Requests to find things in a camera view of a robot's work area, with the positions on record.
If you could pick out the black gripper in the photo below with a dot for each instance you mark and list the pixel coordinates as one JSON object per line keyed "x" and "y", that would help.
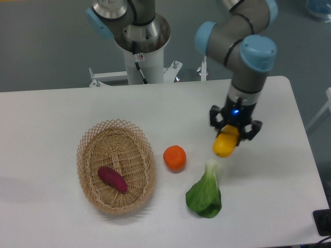
{"x": 237, "y": 115}

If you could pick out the yellow mango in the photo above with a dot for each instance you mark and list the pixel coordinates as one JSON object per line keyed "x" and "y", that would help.
{"x": 226, "y": 141}

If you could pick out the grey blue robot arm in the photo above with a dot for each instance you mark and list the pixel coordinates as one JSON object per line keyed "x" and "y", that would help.
{"x": 237, "y": 45}

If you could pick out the woven wicker basket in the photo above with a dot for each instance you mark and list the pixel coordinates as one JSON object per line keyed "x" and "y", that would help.
{"x": 123, "y": 147}

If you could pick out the orange tangerine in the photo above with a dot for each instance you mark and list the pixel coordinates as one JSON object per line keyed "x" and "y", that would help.
{"x": 175, "y": 158}

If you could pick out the green bok choy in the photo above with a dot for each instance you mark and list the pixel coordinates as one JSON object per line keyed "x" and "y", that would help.
{"x": 204, "y": 197}

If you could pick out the black device at table edge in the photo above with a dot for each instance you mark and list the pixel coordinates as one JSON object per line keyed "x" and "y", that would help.
{"x": 322, "y": 221}

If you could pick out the purple sweet potato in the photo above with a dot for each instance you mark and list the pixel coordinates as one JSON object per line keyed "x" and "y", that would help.
{"x": 112, "y": 178}

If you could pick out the blue bag in corner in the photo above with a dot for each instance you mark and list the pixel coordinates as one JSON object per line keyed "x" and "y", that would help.
{"x": 319, "y": 9}

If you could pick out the white levelling foot bracket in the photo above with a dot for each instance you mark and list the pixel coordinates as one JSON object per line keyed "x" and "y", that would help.
{"x": 202, "y": 71}

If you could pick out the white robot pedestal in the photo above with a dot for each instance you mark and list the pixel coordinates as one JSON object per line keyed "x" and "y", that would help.
{"x": 144, "y": 64}

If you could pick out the white frame at right edge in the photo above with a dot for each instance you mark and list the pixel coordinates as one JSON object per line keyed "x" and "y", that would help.
{"x": 322, "y": 114}

